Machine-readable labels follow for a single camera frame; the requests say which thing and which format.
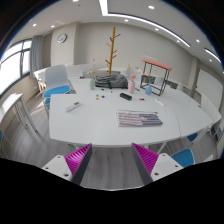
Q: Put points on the grey window curtain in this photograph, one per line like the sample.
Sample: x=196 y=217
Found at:
x=36 y=55

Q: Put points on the green vase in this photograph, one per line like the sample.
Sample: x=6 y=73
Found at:
x=92 y=84

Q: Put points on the striped folded towel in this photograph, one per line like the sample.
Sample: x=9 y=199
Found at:
x=137 y=119

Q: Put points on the blue chair right front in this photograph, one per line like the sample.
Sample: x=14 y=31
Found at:
x=185 y=158

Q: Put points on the wooden coat rack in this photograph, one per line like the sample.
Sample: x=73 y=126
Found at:
x=112 y=50

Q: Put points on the white marker pen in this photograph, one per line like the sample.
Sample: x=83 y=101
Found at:
x=159 y=102

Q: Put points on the blue vase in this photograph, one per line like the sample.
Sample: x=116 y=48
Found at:
x=148 y=90

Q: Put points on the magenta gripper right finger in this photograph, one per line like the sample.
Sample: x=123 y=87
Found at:
x=153 y=166

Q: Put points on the white remote control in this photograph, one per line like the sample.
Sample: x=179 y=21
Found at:
x=73 y=106

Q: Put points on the pink vase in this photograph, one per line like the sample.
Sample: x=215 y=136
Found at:
x=131 y=87

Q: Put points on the white blue chair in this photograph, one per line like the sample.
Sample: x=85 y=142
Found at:
x=56 y=82

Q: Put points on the round wall clock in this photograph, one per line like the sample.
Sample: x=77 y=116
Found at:
x=62 y=38

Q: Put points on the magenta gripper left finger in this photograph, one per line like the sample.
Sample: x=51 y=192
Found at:
x=72 y=166

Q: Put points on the white side table left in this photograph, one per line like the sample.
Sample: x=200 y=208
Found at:
x=12 y=104

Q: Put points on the black rectangular case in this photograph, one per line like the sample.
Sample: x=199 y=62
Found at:
x=125 y=96

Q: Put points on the orange top metal stand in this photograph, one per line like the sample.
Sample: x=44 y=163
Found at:
x=157 y=82

